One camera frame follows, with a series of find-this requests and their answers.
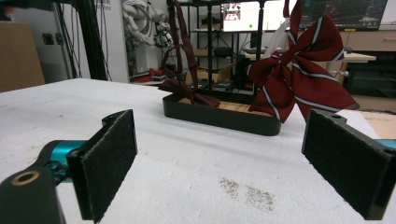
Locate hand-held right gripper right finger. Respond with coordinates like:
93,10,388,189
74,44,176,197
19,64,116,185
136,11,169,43
301,108,396,221

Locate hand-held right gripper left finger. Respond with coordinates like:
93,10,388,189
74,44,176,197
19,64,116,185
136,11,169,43
46,108,138,224

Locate striped dark red bow tie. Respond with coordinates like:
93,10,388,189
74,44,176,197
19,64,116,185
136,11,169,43
246,0,361,124

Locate plain dark red bow tie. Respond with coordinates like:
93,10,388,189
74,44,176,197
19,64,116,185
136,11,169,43
158,0,221,108

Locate black rack with wooden base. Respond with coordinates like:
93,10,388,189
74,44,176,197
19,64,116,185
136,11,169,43
162,0,282,137

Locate white foam mat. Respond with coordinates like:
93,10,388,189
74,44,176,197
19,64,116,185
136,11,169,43
0,77,396,224

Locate wooden office desk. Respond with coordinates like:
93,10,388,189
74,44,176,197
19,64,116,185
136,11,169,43
321,30,396,113

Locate brown cardboard panel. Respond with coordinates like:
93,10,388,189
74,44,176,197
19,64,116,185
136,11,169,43
0,21,47,93

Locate white robot figure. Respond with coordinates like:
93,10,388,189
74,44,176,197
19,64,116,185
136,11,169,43
120,0,174,49

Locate dark computer monitor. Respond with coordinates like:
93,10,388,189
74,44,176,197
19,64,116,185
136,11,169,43
299,0,389,32

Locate bright computer monitor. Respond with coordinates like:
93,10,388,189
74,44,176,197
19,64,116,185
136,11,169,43
219,0,289,34

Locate black metal frame stand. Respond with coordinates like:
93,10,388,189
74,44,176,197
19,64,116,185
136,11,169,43
52,0,110,81

